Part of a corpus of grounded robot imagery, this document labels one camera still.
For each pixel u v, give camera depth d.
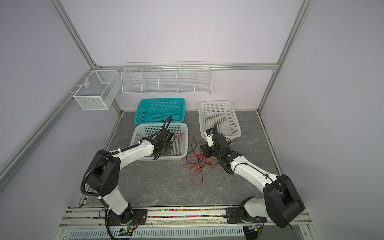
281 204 0.41
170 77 0.99
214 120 1.16
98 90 0.99
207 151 0.75
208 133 0.75
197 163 0.91
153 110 1.20
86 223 0.73
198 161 0.90
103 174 0.47
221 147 0.64
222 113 1.19
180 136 0.94
